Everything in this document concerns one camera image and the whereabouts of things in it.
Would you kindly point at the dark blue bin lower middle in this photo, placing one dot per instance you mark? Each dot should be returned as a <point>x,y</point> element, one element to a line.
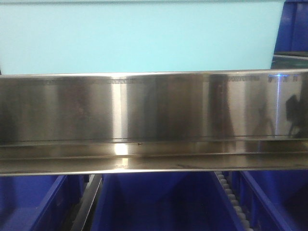
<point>179,201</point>

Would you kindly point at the stainless steel shelf rail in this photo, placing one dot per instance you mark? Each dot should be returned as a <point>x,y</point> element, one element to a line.
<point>153,122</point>

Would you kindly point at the white roller track right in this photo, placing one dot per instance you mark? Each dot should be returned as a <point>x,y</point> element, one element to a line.
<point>233,200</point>

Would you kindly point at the light blue plastic bin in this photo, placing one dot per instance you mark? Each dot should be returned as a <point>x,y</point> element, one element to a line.
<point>89,36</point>

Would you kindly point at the metal roller track left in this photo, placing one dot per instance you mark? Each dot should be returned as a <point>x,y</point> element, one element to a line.
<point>81,215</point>

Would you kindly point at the dark blue bin lower right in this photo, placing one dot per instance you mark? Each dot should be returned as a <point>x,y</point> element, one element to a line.
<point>273,200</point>

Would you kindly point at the dark blue bin upper right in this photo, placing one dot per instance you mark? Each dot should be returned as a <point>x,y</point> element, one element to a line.
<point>293,29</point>

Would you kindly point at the dark blue bin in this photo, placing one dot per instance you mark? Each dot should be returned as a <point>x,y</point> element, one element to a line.
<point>293,29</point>
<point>39,203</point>
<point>273,200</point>
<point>179,201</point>

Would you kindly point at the dark blue bin lower left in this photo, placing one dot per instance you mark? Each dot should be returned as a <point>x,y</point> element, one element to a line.
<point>39,203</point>

